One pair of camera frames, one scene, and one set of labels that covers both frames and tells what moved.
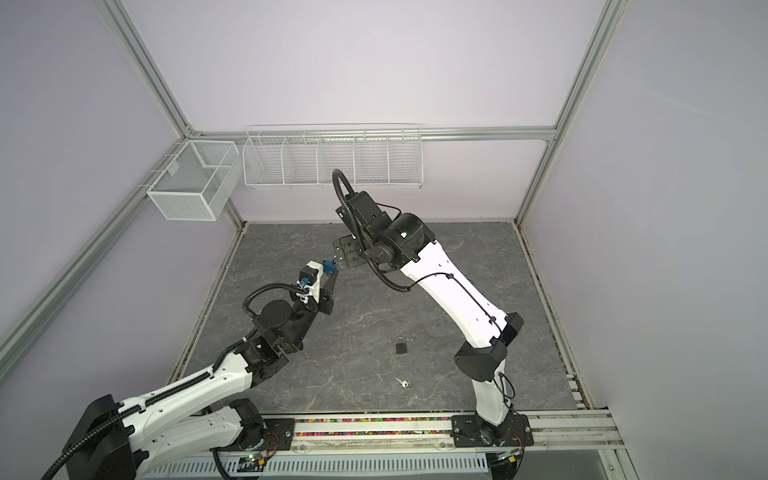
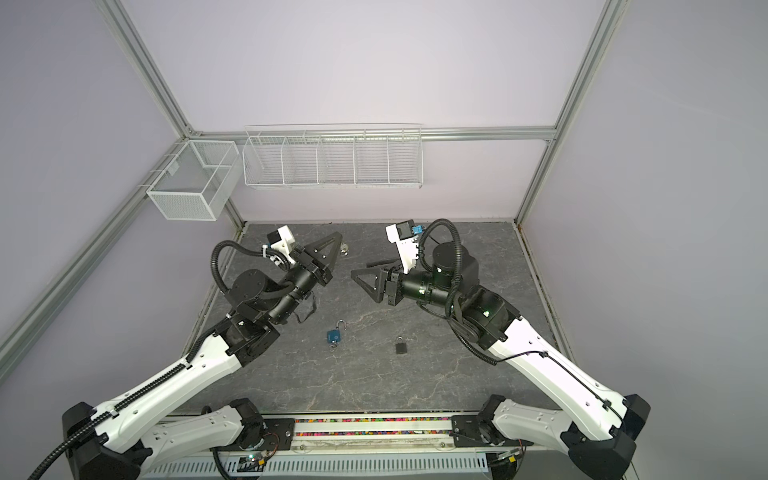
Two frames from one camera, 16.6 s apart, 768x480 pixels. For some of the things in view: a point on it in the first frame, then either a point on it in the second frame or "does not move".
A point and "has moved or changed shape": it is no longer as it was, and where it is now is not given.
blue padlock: x=329 y=266 has moved or changed shape
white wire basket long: x=306 y=155 does not move
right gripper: x=349 y=252 -> x=400 y=280
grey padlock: x=401 y=347 does not move
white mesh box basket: x=199 y=181 does not move
